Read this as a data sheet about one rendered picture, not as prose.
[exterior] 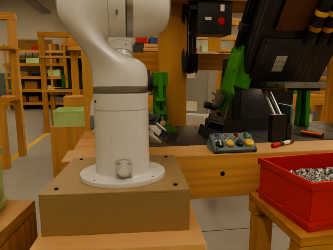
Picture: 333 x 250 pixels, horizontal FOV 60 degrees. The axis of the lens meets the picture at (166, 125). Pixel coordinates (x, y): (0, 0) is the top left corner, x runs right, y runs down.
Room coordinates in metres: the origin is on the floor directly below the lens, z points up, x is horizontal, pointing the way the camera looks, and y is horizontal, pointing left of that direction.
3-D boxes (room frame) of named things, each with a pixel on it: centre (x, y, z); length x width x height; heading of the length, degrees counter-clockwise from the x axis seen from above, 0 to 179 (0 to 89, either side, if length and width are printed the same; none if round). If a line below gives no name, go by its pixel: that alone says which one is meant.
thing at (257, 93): (1.45, -0.45, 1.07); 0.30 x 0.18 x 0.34; 99
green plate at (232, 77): (1.23, -0.30, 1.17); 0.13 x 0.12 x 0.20; 99
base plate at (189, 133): (1.30, -0.36, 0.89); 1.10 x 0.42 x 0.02; 99
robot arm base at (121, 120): (0.63, 0.10, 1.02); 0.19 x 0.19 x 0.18
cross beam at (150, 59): (1.66, -0.30, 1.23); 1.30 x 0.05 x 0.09; 99
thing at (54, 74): (10.24, 3.96, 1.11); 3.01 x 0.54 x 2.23; 98
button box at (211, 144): (0.98, -0.22, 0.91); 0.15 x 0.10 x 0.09; 99
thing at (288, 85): (1.22, -0.46, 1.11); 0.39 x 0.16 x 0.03; 9
